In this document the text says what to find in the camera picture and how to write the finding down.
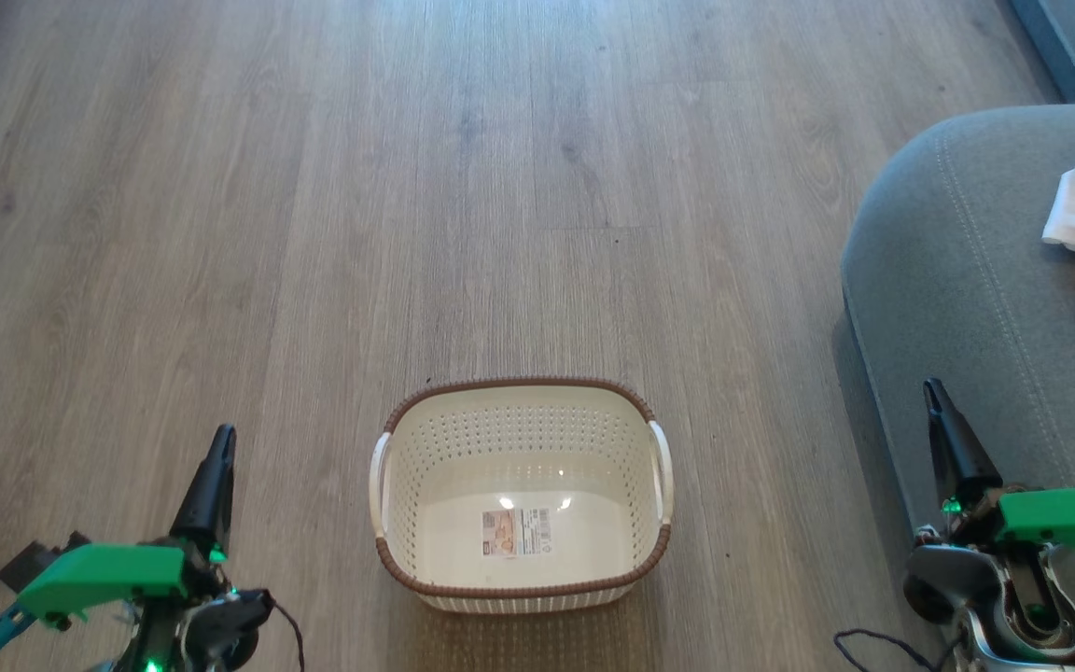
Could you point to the grey fabric sofa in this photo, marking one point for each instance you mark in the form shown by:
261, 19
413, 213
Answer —
948, 280

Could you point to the printed basket label sticker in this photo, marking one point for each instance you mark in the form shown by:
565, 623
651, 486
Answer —
515, 532

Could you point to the cream perforated laundry basket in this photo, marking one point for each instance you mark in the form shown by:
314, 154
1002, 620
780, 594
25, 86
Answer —
519, 579

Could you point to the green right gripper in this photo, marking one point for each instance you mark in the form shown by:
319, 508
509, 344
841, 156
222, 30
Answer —
1065, 518

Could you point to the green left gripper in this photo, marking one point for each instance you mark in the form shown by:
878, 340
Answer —
108, 569

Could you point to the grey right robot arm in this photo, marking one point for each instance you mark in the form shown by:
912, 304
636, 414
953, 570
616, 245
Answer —
985, 588

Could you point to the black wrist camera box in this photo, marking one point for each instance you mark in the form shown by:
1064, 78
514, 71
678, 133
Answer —
34, 560

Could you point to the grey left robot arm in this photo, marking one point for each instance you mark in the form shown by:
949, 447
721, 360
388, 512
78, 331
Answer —
220, 625

